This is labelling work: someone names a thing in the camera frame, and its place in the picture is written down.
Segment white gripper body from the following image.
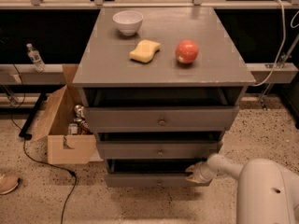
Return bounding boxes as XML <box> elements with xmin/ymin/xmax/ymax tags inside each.
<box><xmin>193</xmin><ymin>162</ymin><xmax>215</xmax><ymax>183</ymax></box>

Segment grey bottom drawer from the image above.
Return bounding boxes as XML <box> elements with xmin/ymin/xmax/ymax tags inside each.
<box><xmin>105</xmin><ymin>159</ymin><xmax>206</xmax><ymax>188</ymax></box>

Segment grey drawer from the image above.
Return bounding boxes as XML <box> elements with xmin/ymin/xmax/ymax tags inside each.
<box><xmin>105</xmin><ymin>159</ymin><xmax>206</xmax><ymax>188</ymax></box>
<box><xmin>97</xmin><ymin>141</ymin><xmax>222</xmax><ymax>160</ymax></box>
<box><xmin>84</xmin><ymin>106</ymin><xmax>239</xmax><ymax>133</ymax></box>

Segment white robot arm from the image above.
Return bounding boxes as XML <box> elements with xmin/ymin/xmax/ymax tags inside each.
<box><xmin>185</xmin><ymin>154</ymin><xmax>299</xmax><ymax>224</ymax></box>

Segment grey top drawer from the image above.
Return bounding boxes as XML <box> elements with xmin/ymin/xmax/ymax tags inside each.
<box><xmin>84</xmin><ymin>106</ymin><xmax>239</xmax><ymax>133</ymax></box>

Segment grey middle drawer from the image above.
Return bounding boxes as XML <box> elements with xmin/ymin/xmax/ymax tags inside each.
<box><xmin>97</xmin><ymin>141</ymin><xmax>222</xmax><ymax>160</ymax></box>

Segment grey drawer cabinet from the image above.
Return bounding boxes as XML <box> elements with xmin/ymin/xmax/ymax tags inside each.
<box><xmin>72</xmin><ymin>7</ymin><xmax>256</xmax><ymax>185</ymax></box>

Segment red apple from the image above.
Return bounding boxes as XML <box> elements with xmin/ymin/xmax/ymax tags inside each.
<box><xmin>176</xmin><ymin>40</ymin><xmax>199</xmax><ymax>64</ymax></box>

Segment cans inside box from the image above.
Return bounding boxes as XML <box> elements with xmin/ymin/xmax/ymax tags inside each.
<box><xmin>67</xmin><ymin>105</ymin><xmax>91</xmax><ymax>135</ymax></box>

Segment yellow sponge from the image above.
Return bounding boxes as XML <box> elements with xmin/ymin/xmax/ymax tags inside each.
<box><xmin>129</xmin><ymin>39</ymin><xmax>161</xmax><ymax>63</ymax></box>

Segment cardboard box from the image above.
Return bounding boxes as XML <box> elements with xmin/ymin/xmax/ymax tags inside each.
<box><xmin>31</xmin><ymin>64</ymin><xmax>101</xmax><ymax>164</ymax></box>

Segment white bowl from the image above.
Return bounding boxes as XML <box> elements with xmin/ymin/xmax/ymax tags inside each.
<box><xmin>112</xmin><ymin>10</ymin><xmax>144</xmax><ymax>35</ymax></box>

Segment black table leg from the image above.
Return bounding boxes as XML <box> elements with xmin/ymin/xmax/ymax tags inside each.
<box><xmin>19</xmin><ymin>92</ymin><xmax>47</xmax><ymax>140</ymax></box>

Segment tan shoe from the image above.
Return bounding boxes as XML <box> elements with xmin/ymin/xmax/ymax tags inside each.
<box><xmin>0</xmin><ymin>174</ymin><xmax>20</xmax><ymax>195</ymax></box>

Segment clear plastic water bottle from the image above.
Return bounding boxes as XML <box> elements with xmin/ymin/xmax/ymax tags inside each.
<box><xmin>26</xmin><ymin>43</ymin><xmax>45</xmax><ymax>72</ymax></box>

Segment black floor cable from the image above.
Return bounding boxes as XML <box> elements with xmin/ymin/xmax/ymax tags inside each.
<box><xmin>8</xmin><ymin>63</ymin><xmax>78</xmax><ymax>224</ymax></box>

